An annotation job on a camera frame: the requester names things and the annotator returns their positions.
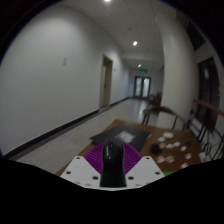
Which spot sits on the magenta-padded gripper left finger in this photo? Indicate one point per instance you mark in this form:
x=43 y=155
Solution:
x=81 y=168

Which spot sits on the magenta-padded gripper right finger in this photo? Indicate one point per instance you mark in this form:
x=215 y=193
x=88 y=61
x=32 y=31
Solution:
x=146 y=168

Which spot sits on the black vertical computer mouse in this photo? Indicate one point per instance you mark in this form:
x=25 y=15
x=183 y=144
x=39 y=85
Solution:
x=112 y=163

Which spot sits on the small beige packet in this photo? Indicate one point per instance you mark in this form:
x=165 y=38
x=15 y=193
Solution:
x=170 y=159
x=161 y=159

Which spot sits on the small black box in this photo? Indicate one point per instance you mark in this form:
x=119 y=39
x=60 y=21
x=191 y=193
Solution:
x=155 y=149

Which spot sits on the black flat laptop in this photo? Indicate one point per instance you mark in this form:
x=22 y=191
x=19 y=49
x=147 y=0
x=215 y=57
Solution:
x=133 y=135

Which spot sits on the small white box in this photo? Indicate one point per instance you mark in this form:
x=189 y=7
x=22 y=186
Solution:
x=168 y=135

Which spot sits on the wooden armchair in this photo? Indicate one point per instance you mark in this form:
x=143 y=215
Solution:
x=163 y=110

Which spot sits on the small dark wooden chair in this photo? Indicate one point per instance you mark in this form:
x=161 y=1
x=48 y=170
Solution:
x=155 y=99

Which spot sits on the wooden handrail black metal railing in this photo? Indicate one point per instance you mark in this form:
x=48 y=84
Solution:
x=210 y=133

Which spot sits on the glass double door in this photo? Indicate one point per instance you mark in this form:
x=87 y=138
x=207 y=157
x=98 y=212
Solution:
x=142 y=87

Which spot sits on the pale side door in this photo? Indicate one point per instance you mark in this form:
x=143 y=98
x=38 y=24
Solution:
x=106 y=83

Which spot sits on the dark tall window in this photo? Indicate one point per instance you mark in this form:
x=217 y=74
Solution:
x=208 y=93

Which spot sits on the green exit sign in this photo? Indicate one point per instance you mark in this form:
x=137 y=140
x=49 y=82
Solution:
x=143 y=71

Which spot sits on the ceiling lights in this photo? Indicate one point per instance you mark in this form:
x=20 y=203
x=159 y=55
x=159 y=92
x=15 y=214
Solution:
x=135 y=43

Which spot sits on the dark transom window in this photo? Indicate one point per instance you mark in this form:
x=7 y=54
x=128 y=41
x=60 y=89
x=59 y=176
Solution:
x=195 y=36

